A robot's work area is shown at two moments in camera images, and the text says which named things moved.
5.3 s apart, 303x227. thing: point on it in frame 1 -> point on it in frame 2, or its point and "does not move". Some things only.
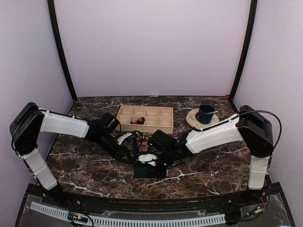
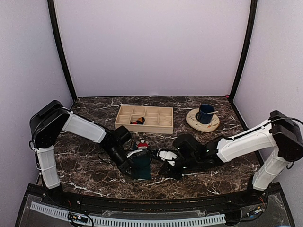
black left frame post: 51,6 does not move
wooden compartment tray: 157,119 does not move
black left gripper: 119,153 -> 127,164
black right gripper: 161,174 -> 166,166
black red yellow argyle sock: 140,121 does not move
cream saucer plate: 191,119 does not move
